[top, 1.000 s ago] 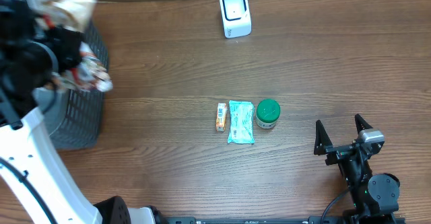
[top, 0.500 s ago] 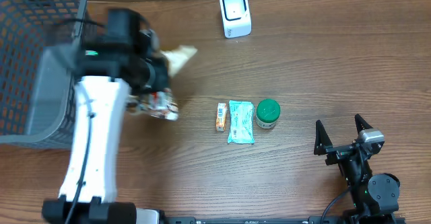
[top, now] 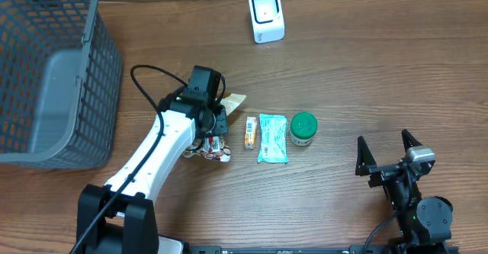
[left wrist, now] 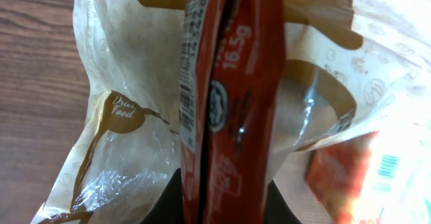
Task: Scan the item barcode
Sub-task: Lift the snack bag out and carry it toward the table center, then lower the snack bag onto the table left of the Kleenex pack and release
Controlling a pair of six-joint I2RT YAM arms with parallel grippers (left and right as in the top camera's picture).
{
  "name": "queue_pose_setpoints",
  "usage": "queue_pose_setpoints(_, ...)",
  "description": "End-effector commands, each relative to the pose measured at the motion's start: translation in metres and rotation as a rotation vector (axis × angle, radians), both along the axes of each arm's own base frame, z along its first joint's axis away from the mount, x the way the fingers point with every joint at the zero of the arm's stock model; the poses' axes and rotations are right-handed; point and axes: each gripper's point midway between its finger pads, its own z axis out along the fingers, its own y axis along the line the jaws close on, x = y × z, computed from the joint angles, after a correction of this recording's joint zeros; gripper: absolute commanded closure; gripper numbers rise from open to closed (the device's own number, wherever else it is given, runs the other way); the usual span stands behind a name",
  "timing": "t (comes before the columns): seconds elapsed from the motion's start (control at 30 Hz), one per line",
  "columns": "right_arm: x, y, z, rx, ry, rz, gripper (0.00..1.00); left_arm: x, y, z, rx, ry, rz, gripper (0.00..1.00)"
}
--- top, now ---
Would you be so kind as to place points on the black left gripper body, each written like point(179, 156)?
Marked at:
point(219, 123)

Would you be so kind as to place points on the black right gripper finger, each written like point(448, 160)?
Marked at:
point(410, 143)
point(365, 160)

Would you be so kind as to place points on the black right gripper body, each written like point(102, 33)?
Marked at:
point(385, 175)

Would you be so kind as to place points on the brown cookie bag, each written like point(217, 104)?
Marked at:
point(215, 148)

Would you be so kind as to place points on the teal snack packet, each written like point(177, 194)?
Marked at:
point(273, 144)

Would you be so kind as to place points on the green lid jar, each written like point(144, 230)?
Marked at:
point(303, 128)

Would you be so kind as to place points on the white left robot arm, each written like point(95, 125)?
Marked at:
point(119, 216)

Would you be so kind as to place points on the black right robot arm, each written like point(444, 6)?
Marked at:
point(425, 223)

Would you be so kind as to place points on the grey plastic mesh basket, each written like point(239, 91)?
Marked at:
point(61, 74)

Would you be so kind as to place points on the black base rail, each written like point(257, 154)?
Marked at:
point(353, 249)

